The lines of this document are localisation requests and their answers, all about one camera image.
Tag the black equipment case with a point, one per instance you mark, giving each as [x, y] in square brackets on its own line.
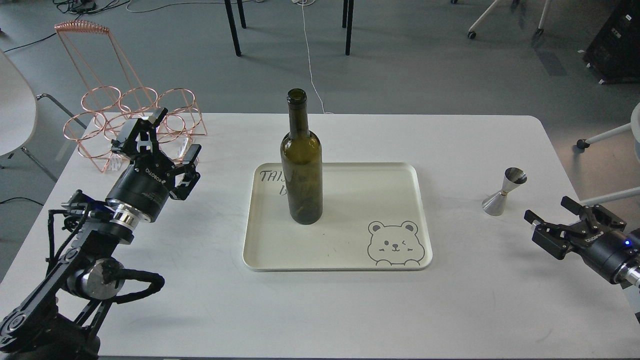
[614, 53]

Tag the dark green wine bottle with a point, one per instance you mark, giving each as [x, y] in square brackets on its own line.
[301, 159]

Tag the silver metal jigger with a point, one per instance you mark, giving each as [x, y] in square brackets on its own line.
[495, 204]

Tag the white chair base right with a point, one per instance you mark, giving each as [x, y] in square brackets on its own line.
[610, 162]

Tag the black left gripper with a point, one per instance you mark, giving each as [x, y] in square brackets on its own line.
[140, 187]

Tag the cream bear print tray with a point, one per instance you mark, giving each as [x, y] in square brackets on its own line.
[373, 220]

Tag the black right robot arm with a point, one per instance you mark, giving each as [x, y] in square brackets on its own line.
[598, 238]

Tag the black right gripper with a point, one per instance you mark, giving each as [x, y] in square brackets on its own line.
[612, 254]

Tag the white chair left edge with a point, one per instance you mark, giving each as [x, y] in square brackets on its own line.
[18, 112]

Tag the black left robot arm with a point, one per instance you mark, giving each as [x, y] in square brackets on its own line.
[61, 317]

